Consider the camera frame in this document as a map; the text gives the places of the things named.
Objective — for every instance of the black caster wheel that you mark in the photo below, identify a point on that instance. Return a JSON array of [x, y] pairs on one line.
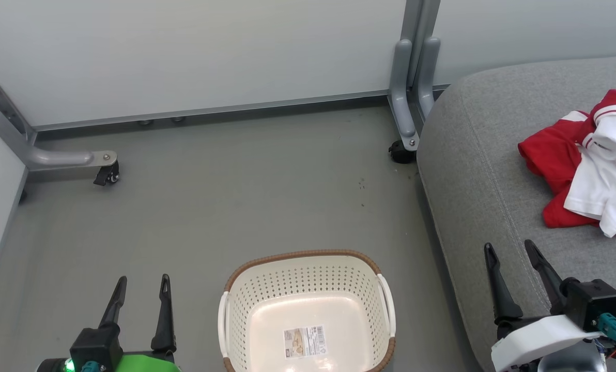
[[402, 153], [107, 175]]

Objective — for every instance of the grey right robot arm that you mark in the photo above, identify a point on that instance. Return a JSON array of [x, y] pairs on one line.
[[571, 359]]

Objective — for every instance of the paper label sticker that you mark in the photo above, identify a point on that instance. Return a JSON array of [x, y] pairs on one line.
[[305, 341]]

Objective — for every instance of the grey single-bar partition foot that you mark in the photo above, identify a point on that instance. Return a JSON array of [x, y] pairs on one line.
[[44, 155]]

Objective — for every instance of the cream perforated laundry basket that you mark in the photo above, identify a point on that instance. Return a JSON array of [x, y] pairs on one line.
[[308, 281]]

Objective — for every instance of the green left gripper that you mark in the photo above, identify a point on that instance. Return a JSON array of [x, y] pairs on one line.
[[148, 364]]

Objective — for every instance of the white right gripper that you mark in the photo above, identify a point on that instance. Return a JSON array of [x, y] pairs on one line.
[[538, 338]]

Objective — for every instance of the red garment with white trim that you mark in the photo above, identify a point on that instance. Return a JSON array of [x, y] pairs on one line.
[[551, 150]]

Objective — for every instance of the grey fabric sofa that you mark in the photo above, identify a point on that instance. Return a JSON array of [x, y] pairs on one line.
[[483, 170]]

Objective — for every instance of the white garment with red stripes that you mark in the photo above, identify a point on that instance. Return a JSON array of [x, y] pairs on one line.
[[602, 186]]

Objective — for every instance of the grey partition base rail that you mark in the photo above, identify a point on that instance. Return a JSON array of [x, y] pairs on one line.
[[225, 110]]

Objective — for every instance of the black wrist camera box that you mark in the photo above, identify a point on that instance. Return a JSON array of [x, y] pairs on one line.
[[592, 305], [96, 346]]

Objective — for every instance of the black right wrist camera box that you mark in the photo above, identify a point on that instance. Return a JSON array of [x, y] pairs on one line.
[[592, 305]]

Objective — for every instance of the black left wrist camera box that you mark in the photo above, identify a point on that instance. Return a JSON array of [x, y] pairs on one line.
[[96, 346]]

